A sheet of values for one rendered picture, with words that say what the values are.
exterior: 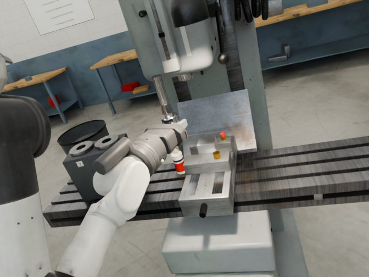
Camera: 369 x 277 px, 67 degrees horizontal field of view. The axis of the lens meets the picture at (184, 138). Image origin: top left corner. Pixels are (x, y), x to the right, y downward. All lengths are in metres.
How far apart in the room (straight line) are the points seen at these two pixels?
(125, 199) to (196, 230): 0.44
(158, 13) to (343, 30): 4.76
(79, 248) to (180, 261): 0.47
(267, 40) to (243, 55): 3.91
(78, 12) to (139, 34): 4.97
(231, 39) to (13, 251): 1.01
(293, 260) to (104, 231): 1.22
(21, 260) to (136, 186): 0.23
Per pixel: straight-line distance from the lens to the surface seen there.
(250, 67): 1.22
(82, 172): 1.07
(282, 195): 0.92
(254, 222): 0.92
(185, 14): 0.56
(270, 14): 4.53
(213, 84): 1.24
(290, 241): 1.71
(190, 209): 0.84
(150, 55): 0.76
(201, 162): 0.88
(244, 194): 0.91
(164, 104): 0.73
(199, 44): 0.73
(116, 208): 0.55
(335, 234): 2.02
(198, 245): 0.90
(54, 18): 5.97
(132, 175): 0.57
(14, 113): 0.43
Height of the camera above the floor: 1.50
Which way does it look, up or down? 27 degrees down
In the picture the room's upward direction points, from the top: 17 degrees counter-clockwise
